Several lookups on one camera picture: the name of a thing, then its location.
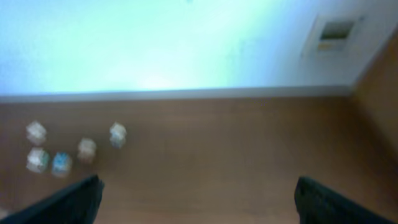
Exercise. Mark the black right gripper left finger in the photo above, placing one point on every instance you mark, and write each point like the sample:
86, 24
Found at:
76, 204

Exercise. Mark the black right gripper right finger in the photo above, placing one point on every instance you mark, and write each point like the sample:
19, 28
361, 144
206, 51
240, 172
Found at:
317, 204

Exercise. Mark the wooden block blue number 2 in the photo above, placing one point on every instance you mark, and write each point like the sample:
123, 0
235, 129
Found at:
61, 164

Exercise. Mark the wooden block butterfly picture red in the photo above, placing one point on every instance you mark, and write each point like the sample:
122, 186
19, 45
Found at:
86, 150

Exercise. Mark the wooden block dove picture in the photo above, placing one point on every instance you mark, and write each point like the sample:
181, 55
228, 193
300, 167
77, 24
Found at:
37, 159

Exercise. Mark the wooden block blue top far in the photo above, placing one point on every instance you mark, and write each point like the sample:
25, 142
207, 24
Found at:
117, 135

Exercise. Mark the wooden block red far corner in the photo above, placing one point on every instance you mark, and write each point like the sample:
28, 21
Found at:
36, 133

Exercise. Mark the white wall outlet plate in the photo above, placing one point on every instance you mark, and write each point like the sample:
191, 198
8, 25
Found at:
331, 35

